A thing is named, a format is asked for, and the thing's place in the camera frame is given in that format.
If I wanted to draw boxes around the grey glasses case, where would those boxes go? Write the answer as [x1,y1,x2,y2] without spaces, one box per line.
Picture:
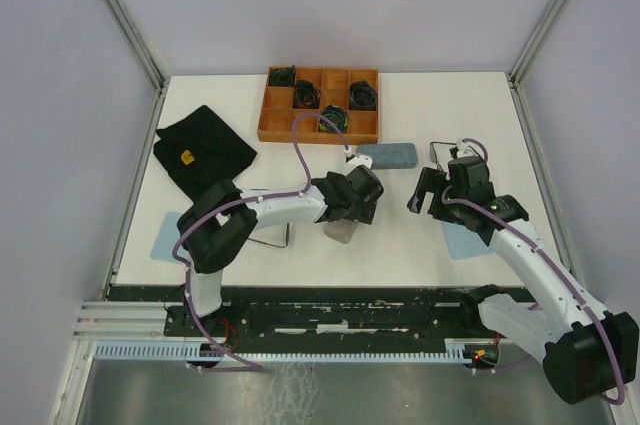
[324,220,358,244]

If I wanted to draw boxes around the blue cleaning cloth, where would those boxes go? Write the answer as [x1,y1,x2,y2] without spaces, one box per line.
[441,222,494,261]
[150,211,181,263]

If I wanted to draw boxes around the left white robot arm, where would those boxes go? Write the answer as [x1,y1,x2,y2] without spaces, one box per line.
[172,165,384,335]

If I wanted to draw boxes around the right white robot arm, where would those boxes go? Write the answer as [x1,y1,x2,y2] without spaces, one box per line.
[407,156,639,405]

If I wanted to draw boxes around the blue glasses case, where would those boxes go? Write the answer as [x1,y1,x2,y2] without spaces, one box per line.
[357,143,418,170]

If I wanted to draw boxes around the wooden compartment tray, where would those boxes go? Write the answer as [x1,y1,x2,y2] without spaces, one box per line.
[257,65,381,145]

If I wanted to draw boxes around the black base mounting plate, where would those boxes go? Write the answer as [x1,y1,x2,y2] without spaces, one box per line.
[164,285,536,346]

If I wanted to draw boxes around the black cloth pouch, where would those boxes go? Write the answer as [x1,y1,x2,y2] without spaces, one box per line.
[153,105,257,201]

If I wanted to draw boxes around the right electronics board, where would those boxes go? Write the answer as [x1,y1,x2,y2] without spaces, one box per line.
[472,346,500,367]

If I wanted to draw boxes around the thin-frame glasses right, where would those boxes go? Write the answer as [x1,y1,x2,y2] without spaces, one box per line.
[429,141,460,171]

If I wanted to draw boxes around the thin-frame glasses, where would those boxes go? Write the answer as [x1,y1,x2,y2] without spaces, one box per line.
[429,141,460,171]
[249,224,291,249]

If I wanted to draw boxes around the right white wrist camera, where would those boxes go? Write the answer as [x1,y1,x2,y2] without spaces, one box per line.
[449,140,477,159]

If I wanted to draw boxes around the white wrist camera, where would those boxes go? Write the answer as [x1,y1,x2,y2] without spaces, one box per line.
[449,140,477,159]
[344,146,373,172]

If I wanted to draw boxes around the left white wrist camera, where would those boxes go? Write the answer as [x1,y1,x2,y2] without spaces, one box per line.
[344,146,373,172]

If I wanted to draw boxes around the thin-frame glasses left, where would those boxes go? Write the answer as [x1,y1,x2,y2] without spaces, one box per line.
[249,224,291,249]

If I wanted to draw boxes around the right aluminium frame post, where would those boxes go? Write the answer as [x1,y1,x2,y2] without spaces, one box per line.
[508,0,571,88]

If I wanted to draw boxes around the aluminium frame post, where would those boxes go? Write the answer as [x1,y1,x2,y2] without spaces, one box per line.
[508,0,571,88]
[103,0,166,89]

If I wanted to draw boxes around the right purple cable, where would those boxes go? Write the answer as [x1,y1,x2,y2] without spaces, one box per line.
[442,137,629,405]

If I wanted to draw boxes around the purple cable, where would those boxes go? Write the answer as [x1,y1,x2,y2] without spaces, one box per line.
[442,137,629,405]
[172,113,361,374]

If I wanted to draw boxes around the white slotted cable duct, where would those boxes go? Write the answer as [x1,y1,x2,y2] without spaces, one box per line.
[94,334,470,364]

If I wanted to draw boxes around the red wires left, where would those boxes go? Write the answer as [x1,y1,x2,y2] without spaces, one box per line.
[219,317,241,351]

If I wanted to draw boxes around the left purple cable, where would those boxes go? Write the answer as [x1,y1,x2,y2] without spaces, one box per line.
[172,113,361,374]

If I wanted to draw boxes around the left aluminium frame post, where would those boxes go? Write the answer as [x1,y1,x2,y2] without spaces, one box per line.
[103,0,166,89]

